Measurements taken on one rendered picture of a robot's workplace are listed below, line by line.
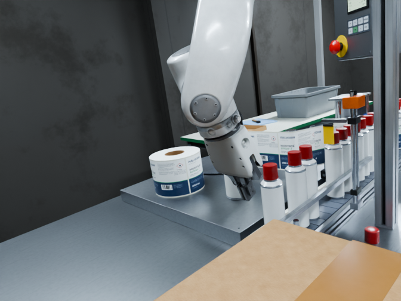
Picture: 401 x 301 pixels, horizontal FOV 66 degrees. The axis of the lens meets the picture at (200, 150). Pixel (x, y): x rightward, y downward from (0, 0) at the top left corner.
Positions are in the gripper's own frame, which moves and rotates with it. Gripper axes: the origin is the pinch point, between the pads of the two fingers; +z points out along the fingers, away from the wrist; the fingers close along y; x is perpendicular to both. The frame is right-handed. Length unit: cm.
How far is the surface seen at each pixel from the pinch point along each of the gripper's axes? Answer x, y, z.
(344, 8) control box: -54, -3, -19
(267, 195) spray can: -4.1, -0.9, 5.1
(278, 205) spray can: -4.6, -2.9, 8.1
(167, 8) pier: -182, 214, -32
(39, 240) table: 34, 73, 11
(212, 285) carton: 27.7, -22.7, -17.6
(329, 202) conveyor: -27.6, -0.6, 28.6
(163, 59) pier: -152, 216, 8
